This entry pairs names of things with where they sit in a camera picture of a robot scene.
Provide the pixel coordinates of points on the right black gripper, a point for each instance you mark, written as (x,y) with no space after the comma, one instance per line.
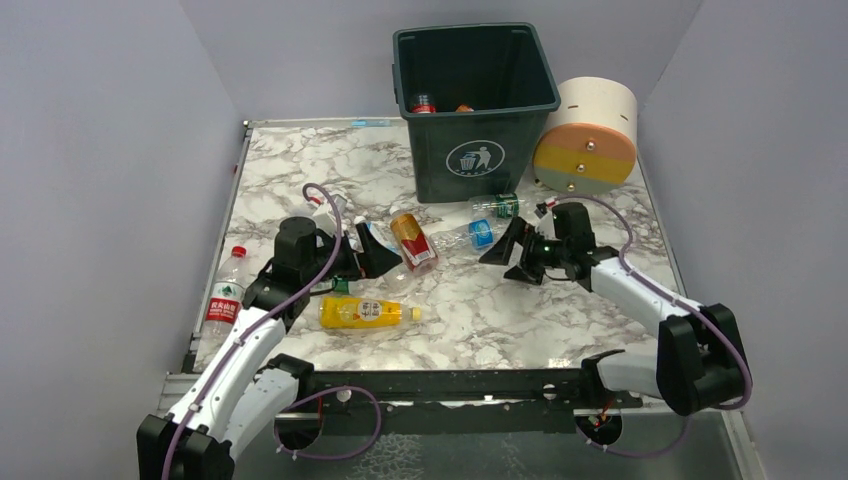
(527,248)

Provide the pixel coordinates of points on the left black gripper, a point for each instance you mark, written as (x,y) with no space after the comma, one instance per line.
(361,257)

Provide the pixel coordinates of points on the red gold label bottle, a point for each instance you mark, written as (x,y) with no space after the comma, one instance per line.
(416,250)

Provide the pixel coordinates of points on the clear bottle dark green label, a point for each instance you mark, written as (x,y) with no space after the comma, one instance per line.
(504,206)

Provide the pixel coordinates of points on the clear bottle blue label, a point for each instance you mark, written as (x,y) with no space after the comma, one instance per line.
(476,236)

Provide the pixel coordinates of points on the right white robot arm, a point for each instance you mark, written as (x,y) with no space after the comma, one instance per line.
(699,362)

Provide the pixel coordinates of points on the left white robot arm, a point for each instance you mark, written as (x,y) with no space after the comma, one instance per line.
(204,433)

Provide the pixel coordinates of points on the dark green trash bin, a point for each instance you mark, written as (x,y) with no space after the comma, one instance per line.
(500,70)

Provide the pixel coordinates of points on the clear square jasmine bottle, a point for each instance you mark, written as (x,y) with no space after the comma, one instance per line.
(380,257)

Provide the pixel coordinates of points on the clear bottle green white label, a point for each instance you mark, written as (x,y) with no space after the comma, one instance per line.
(341,286)

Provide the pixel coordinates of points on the yellow juice bottle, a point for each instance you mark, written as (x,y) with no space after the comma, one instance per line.
(347,312)

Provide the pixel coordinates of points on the blue tape piece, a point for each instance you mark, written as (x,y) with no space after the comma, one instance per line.
(370,123)

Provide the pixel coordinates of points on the white round drawer cabinet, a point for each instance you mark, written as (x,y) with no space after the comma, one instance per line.
(589,144)

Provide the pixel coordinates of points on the red cap bottle table edge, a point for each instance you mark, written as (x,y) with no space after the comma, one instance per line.
(226,296)

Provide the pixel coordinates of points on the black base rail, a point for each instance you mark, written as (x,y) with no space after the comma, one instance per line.
(360,403)

